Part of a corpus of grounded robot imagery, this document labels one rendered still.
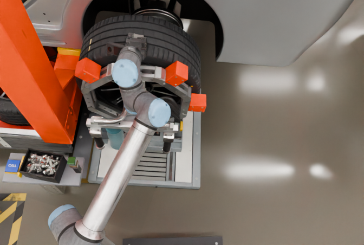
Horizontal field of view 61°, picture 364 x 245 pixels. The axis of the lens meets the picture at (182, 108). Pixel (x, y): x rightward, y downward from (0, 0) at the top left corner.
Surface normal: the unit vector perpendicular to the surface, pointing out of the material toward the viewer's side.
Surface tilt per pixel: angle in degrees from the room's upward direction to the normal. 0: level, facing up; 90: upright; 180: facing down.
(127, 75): 57
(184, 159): 0
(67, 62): 0
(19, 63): 90
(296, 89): 0
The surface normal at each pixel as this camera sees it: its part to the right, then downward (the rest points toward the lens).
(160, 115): 0.67, 0.29
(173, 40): 0.56, -0.37
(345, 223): 0.11, -0.45
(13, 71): -0.04, 0.89
